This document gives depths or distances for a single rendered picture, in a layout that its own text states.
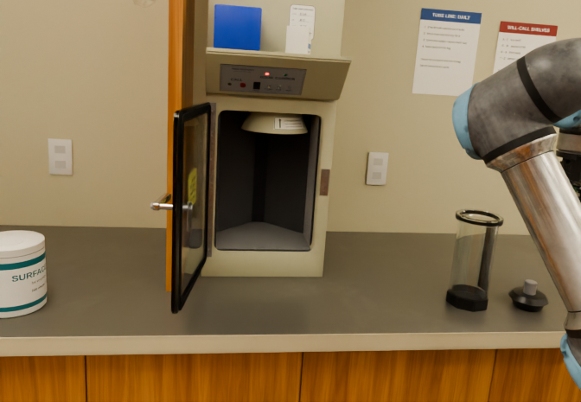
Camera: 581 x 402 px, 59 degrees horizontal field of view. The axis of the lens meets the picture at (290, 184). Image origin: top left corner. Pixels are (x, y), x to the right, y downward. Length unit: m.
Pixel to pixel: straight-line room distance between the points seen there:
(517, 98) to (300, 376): 0.72
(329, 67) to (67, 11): 0.89
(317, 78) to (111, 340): 0.71
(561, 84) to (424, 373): 0.72
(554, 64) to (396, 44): 0.99
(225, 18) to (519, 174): 0.66
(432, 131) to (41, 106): 1.28
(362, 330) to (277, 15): 0.74
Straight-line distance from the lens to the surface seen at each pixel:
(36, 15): 1.77
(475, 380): 1.33
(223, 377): 1.18
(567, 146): 1.36
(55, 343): 1.14
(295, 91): 1.22
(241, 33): 1.14
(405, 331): 1.17
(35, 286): 1.22
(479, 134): 0.88
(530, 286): 1.39
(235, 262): 1.35
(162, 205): 1.02
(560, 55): 0.86
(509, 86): 0.86
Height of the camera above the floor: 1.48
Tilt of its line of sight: 13 degrees down
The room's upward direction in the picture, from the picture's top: 4 degrees clockwise
